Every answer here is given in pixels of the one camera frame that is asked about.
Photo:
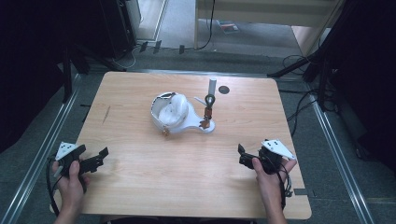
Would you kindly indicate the metal floor rail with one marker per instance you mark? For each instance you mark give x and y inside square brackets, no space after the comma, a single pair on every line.
[40,152]
[339,158]

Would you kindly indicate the round dark table grommet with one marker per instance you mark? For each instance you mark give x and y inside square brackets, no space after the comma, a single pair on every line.
[223,90]

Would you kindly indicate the black metal stand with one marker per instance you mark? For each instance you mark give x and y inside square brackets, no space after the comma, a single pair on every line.
[67,77]

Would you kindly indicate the booklet on floor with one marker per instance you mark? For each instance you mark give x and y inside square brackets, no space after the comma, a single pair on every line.
[228,26]

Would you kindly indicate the person's left hand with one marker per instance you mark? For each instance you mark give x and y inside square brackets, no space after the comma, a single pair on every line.
[72,188]

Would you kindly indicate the white key stand with bowl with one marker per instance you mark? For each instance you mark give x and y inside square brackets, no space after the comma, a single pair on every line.
[193,119]

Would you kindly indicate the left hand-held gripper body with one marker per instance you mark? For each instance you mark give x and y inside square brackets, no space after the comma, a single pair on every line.
[69,152]

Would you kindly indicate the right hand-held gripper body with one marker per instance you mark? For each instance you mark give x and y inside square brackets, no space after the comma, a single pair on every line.
[271,155]

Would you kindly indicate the black tripod legs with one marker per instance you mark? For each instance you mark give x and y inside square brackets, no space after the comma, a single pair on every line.
[295,65]

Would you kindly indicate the person's right hand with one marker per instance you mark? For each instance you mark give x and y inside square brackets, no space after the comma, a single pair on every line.
[271,180]

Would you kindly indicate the black computer tower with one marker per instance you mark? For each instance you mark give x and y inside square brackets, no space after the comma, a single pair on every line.
[118,28]

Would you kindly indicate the light wooden furniture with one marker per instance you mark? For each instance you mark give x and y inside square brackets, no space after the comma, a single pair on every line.
[267,9]

